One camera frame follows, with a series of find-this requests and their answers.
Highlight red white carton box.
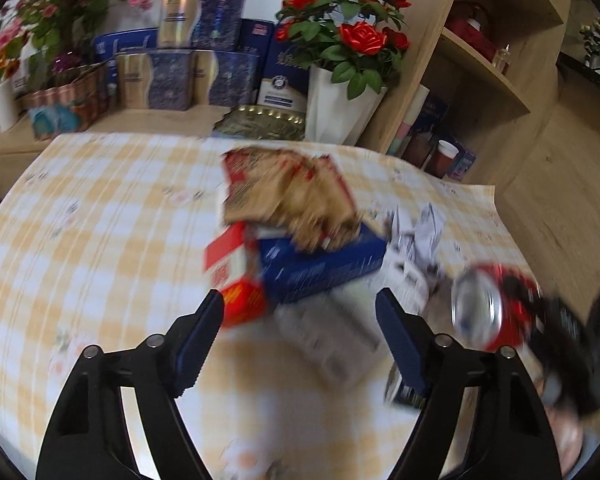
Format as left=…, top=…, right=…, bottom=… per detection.
left=204, top=222, right=276, bottom=328

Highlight brown snack bag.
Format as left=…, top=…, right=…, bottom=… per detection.
left=222, top=145, right=363, bottom=253

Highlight blue gold gift box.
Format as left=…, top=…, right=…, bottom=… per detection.
left=159, top=0, right=247, bottom=53
left=192, top=50, right=261, bottom=107
left=115, top=50, right=196, bottom=111

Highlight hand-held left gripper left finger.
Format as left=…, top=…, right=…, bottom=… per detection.
left=35, top=289, right=225, bottom=480

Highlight gold leaf-shaped tray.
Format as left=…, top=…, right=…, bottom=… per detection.
left=212, top=105, right=308, bottom=142

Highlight blue carton box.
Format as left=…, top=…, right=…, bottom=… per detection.
left=257, top=222, right=387, bottom=306

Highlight brown cup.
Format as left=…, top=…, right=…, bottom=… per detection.
left=405, top=132, right=433, bottom=168

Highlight small glass bottle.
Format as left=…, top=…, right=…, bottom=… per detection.
left=492, top=45, right=512, bottom=75

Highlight white faceted vase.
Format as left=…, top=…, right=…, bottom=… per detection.
left=305, top=65, right=388, bottom=146

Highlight colourful woven basket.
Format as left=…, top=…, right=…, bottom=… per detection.
left=22, top=62, right=111, bottom=141

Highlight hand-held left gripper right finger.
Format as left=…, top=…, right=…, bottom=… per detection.
left=375, top=287, right=563, bottom=480

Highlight dark blue box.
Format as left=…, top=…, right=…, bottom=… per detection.
left=239, top=19, right=276, bottom=56

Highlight red cup with white lid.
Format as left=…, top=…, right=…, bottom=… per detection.
left=425, top=140, right=458, bottom=177

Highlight wooden shelf unit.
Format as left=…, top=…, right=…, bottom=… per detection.
left=0, top=0, right=566, bottom=183

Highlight white ribbed vase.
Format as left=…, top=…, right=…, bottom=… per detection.
left=0, top=80, right=23, bottom=131

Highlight red rose bouquet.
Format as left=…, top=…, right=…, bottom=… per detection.
left=275, top=0, right=412, bottom=101

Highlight pink blossom artificial plant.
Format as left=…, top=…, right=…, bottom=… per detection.
left=10, top=0, right=153, bottom=76

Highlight red soda can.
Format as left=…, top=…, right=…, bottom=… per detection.
left=451, top=261, right=543, bottom=353

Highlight white printed box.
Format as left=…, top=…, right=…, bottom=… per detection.
left=275, top=280, right=386, bottom=391

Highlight yellow checked floral tablecloth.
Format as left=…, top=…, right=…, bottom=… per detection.
left=0, top=132, right=546, bottom=480

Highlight blue white flat box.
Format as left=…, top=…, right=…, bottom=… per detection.
left=92, top=29, right=158, bottom=96

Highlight blue white emblem box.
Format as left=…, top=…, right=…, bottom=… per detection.
left=256, top=45, right=311, bottom=111

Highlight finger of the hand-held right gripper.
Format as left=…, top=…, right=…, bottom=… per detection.
left=500, top=271, right=541, bottom=306
left=530, top=297, right=600, bottom=416

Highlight wooden counter with black top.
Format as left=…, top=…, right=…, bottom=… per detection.
left=500, top=0, right=600, bottom=286

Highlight small blue box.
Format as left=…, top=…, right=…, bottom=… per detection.
left=447, top=142, right=477, bottom=182

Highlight white paper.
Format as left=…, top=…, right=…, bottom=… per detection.
left=382, top=204, right=448, bottom=311

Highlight red gift basket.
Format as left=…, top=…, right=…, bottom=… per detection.
left=445, top=0, right=498, bottom=61

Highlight purple artificial flowers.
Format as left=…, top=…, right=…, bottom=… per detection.
left=50, top=52, right=88, bottom=86

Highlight stack of pastel paper cups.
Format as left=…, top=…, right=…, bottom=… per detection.
left=387, top=85, right=431, bottom=156

